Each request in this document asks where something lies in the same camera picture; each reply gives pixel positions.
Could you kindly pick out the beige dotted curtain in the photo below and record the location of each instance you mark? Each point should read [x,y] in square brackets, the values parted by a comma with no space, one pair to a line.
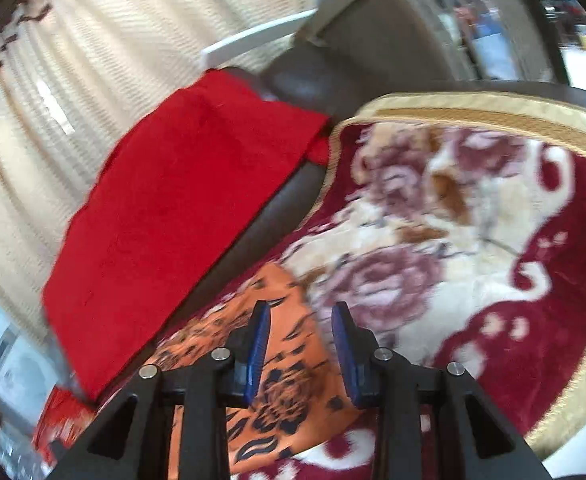
[73,110]

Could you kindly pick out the floral plush blanket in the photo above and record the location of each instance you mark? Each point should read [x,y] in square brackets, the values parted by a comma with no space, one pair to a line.
[448,260]

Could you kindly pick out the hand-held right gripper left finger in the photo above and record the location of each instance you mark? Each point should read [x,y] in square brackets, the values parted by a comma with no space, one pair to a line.
[258,350]

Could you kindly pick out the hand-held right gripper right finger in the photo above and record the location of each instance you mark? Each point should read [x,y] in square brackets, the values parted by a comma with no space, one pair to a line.
[345,355]

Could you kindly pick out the white board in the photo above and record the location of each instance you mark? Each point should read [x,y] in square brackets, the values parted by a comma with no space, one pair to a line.
[258,35]

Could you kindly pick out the brown wooden crib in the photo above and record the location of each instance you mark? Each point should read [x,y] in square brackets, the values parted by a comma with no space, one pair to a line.
[373,25]

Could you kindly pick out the orange floral shirt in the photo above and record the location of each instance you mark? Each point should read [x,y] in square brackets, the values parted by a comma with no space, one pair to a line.
[293,385]

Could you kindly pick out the dark brown leather sofa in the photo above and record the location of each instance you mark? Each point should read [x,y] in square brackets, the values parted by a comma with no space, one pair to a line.
[318,85]

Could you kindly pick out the red towel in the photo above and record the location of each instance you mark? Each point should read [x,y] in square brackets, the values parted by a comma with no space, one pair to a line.
[173,200]

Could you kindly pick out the red gift box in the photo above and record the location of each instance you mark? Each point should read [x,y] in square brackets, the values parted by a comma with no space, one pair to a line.
[65,420]

